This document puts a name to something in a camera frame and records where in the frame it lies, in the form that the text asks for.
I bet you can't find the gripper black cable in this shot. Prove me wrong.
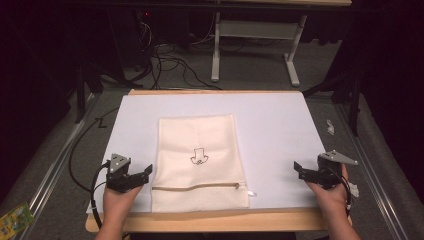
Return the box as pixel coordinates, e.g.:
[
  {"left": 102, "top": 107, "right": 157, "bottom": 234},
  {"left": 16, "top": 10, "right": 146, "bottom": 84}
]
[
  {"left": 328, "top": 167, "right": 353, "bottom": 212},
  {"left": 89, "top": 161, "right": 112, "bottom": 231}
]

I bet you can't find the black floor cable bundle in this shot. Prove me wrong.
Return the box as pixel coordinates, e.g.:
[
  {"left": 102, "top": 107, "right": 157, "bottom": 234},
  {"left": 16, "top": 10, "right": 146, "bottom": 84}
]
[{"left": 134, "top": 19, "right": 224, "bottom": 91}]

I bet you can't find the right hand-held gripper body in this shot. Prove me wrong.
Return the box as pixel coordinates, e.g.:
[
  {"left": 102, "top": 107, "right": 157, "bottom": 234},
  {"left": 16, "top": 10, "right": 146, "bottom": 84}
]
[{"left": 309, "top": 149, "right": 360, "bottom": 191}]

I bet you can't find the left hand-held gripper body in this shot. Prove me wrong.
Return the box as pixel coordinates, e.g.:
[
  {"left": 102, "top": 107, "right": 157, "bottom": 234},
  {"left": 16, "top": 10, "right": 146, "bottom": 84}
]
[{"left": 105, "top": 153, "right": 142, "bottom": 194}]

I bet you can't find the white table sheet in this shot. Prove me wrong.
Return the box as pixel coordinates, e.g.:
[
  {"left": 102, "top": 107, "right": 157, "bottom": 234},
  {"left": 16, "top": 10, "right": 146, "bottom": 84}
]
[{"left": 86, "top": 92, "right": 327, "bottom": 215}]

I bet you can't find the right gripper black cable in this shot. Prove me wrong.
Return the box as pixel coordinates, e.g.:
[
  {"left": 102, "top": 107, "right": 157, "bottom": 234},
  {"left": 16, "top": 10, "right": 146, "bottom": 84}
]
[{"left": 328, "top": 167, "right": 353, "bottom": 212}]

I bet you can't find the long black floor cable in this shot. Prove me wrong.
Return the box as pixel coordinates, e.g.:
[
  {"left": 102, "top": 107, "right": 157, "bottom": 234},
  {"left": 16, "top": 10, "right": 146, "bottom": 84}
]
[{"left": 68, "top": 106, "right": 120, "bottom": 194}]

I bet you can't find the green printed packet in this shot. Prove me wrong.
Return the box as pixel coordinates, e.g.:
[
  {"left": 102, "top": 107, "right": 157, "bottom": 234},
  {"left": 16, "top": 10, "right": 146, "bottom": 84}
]
[{"left": 0, "top": 201, "right": 36, "bottom": 240}]

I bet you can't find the cream mesh laundry bag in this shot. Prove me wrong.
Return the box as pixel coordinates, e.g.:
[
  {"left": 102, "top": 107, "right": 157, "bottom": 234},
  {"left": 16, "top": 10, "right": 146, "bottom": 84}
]
[{"left": 150, "top": 113, "right": 258, "bottom": 214}]

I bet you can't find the person's left hand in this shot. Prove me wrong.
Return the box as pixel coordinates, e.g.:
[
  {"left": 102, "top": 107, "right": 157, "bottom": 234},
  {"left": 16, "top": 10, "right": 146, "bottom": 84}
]
[{"left": 102, "top": 184, "right": 145, "bottom": 224}]

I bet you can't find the silver metal floor rail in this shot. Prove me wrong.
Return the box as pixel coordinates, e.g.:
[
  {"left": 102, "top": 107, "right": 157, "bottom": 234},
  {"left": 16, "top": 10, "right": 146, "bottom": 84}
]
[
  {"left": 19, "top": 92, "right": 98, "bottom": 240},
  {"left": 334, "top": 102, "right": 403, "bottom": 240}
]

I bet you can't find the crumpled white scrap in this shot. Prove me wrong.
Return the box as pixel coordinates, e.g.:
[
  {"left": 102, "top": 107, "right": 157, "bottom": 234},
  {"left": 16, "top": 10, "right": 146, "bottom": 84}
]
[{"left": 347, "top": 182, "right": 361, "bottom": 198}]

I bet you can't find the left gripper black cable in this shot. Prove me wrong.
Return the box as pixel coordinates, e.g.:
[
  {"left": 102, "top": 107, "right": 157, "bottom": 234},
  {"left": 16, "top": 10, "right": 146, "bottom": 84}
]
[{"left": 89, "top": 161, "right": 112, "bottom": 231}]

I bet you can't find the black metal stand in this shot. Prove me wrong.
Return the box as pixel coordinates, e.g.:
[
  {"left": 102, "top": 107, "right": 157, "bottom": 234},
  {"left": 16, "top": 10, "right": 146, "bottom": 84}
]
[
  {"left": 73, "top": 61, "right": 105, "bottom": 125},
  {"left": 301, "top": 70, "right": 364, "bottom": 138}
]

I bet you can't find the person's right hand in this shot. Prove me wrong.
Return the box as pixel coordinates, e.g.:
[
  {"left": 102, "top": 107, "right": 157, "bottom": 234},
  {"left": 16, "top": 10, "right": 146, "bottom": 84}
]
[{"left": 304, "top": 164, "right": 351, "bottom": 218}]

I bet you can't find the white metal desk frame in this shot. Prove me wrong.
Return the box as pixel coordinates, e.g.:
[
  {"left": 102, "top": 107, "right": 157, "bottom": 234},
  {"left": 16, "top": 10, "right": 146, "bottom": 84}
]
[{"left": 210, "top": 12, "right": 308, "bottom": 88}]

